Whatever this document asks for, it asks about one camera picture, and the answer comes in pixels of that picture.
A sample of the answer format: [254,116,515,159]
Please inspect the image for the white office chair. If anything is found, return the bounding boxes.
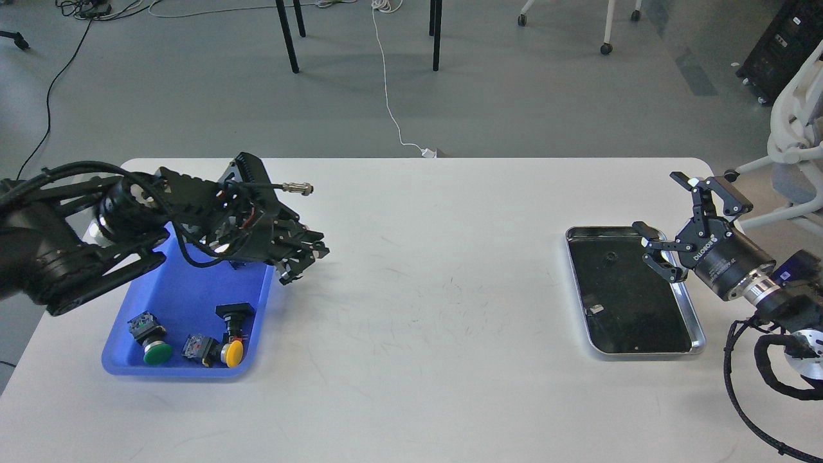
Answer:
[729,44,822,235]

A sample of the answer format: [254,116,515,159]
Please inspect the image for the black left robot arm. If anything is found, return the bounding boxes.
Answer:
[1,152,329,316]

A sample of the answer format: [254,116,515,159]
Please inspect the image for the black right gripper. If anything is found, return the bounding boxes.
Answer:
[632,171,776,301]

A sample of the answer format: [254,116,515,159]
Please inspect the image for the white floor cable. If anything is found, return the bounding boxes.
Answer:
[372,0,438,159]

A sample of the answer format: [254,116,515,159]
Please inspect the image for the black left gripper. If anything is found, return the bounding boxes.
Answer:
[255,213,330,286]

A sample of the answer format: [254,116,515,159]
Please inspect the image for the yellow push button switch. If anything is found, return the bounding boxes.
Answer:
[181,334,244,367]

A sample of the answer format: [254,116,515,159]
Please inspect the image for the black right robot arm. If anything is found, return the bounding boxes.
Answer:
[632,171,821,462]

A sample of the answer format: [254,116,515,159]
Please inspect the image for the black equipment case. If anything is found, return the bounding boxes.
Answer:
[736,1,822,106]

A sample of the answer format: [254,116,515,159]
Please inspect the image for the silver metal tray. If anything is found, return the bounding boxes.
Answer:
[565,226,706,360]

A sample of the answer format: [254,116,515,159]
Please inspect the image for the black table legs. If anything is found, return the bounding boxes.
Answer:
[275,0,444,73]

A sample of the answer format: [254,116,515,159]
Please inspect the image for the blue plastic tray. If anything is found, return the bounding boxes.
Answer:
[101,235,277,378]

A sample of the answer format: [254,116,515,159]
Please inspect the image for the black push button switch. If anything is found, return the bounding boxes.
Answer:
[215,302,255,343]

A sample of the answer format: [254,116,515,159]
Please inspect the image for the white chair base with casters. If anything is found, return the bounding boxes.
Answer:
[516,1,647,57]

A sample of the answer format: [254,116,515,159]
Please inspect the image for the black floor cable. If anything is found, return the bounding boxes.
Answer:
[13,0,149,181]

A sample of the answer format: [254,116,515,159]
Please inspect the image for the green push button switch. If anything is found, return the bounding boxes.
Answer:
[127,311,172,365]

